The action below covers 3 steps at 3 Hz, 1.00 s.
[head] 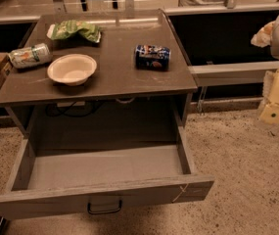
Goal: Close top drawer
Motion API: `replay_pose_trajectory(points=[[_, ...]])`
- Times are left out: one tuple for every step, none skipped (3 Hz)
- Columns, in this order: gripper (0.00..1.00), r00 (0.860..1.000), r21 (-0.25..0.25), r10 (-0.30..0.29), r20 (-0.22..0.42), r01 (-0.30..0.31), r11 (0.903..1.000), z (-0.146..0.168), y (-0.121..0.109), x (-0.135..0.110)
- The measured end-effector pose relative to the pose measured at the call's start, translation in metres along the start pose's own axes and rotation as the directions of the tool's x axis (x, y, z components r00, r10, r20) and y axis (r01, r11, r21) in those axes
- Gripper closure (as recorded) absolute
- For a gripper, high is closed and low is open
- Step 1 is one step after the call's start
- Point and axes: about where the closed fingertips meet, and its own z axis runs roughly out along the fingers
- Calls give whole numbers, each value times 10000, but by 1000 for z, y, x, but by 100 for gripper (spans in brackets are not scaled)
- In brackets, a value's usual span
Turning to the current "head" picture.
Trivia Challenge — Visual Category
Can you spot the black top drawer handle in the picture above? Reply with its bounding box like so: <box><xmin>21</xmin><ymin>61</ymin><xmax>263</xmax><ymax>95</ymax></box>
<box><xmin>87</xmin><ymin>200</ymin><xmax>122</xmax><ymax>215</ymax></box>

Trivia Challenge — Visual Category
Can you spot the grey top drawer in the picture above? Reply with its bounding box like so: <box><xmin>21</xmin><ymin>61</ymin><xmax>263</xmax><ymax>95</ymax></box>
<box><xmin>0</xmin><ymin>108</ymin><xmax>215</xmax><ymax>221</ymax></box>

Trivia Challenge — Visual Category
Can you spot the blue soda can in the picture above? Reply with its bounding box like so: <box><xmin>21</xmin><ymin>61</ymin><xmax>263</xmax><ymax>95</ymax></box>
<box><xmin>134</xmin><ymin>45</ymin><xmax>171</xmax><ymax>71</ymax></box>

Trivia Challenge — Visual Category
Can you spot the grey metal rail right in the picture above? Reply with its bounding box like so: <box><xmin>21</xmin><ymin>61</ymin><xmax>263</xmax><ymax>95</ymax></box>
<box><xmin>189</xmin><ymin>61</ymin><xmax>279</xmax><ymax>87</ymax></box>

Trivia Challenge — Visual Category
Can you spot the green chip bag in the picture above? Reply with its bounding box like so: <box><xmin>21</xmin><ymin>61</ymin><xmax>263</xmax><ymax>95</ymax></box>
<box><xmin>47</xmin><ymin>20</ymin><xmax>101</xmax><ymax>43</ymax></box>

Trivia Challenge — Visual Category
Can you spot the white paper bowl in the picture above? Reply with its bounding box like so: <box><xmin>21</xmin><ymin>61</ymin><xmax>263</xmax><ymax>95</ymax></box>
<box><xmin>47</xmin><ymin>54</ymin><xmax>97</xmax><ymax>86</ymax></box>

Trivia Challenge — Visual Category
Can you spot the green white soda can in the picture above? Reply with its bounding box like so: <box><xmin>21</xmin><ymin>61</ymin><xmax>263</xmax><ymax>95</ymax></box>
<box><xmin>8</xmin><ymin>43</ymin><xmax>52</xmax><ymax>69</ymax></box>

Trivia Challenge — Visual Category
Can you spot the black cable under tabletop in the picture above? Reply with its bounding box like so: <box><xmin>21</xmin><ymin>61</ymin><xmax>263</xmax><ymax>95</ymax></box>
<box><xmin>44</xmin><ymin>100</ymin><xmax>105</xmax><ymax>118</ymax></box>

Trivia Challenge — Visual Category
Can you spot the grey cabinet with dark top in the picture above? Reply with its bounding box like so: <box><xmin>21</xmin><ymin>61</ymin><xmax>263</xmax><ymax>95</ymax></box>
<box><xmin>0</xmin><ymin>8</ymin><xmax>199</xmax><ymax>139</ymax></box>

